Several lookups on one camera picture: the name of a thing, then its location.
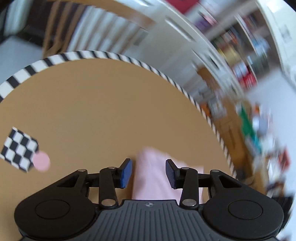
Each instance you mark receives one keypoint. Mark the white cabinet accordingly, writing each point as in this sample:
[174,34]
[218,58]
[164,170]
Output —
[175,34]

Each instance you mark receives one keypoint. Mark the pink round sticker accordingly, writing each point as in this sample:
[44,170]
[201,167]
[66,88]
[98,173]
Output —
[41,161]

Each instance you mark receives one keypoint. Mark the wooden spindle-back chair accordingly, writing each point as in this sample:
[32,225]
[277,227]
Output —
[129,14]

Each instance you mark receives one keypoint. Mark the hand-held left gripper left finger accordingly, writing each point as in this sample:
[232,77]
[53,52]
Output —
[126,173]

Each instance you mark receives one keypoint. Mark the black white checkerboard marker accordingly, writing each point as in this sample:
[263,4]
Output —
[19,148]

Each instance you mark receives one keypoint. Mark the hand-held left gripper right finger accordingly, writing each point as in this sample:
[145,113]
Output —
[170,172]

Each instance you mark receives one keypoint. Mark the pink t-shirt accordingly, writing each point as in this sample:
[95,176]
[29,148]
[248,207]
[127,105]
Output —
[150,176]

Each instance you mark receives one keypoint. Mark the bookshelf with books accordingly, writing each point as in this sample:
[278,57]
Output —
[240,55]

